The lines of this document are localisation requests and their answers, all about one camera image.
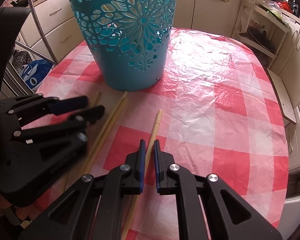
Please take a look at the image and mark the white lower kitchen cabinets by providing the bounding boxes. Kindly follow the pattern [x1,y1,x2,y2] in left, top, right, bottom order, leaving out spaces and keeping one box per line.
[173,0,242,37]

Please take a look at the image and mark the white wooden step stool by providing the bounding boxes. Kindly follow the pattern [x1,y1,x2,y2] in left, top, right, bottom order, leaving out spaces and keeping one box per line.
[266,68,296,126]

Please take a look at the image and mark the lone bamboo chopstick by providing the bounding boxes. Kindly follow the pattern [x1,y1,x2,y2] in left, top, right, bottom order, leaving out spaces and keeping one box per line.
[121,109,163,240]

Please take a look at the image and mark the blue plastic bag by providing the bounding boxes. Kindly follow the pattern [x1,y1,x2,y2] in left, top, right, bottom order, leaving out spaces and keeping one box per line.
[18,59,53,91]

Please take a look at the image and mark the teal perforated plastic basket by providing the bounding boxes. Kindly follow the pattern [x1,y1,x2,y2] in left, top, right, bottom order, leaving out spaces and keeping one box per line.
[69,0,177,92]

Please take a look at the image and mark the white kitchen storage rack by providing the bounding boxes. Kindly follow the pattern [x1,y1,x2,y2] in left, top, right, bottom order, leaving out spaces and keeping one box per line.
[231,0,291,68]

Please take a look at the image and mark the bamboo chopstick bundle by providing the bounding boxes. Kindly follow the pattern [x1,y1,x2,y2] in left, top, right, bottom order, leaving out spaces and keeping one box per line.
[89,90,101,108]
[96,91,128,141]
[78,97,127,176]

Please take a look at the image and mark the red white checkered tablecloth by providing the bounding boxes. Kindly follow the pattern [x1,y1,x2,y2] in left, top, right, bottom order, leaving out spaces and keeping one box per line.
[37,29,288,239]

